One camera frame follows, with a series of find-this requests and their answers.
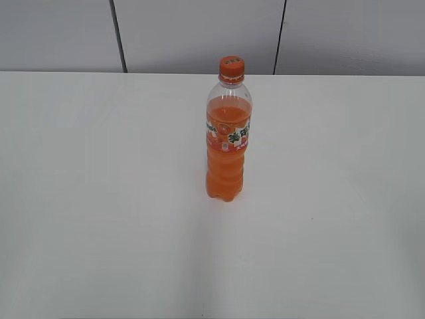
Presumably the orange soda plastic bottle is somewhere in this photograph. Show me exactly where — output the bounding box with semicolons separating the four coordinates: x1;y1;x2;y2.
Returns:
206;76;252;201

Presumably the orange bottle cap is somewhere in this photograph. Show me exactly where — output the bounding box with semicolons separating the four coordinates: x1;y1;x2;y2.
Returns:
219;56;245;78

